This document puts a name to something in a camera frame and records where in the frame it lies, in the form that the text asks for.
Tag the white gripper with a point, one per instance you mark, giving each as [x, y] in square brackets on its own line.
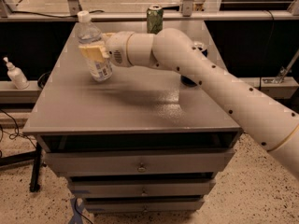
[117, 48]

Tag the white pump dispenser bottle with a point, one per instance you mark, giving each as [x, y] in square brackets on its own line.
[16, 75]

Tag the middle grey drawer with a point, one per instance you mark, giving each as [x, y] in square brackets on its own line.
[153, 188]

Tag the grey drawer cabinet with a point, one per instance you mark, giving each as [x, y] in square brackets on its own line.
[137, 110]

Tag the bottom grey drawer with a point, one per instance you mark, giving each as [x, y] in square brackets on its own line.
[151, 205]

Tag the top grey drawer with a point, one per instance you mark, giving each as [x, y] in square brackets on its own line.
[139, 163]

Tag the green soda can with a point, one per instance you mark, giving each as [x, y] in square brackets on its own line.
[154, 19]

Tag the grey drawer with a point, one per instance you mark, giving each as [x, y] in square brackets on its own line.
[139, 163]
[153, 188]
[151, 205]

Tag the black stand leg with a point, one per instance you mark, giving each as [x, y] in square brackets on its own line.
[35, 157]

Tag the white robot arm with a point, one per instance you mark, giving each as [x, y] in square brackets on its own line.
[272, 125]

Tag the aluminium frame rail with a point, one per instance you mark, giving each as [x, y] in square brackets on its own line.
[243, 15]

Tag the clear plastic water bottle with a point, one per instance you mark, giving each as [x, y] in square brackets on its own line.
[90, 34]

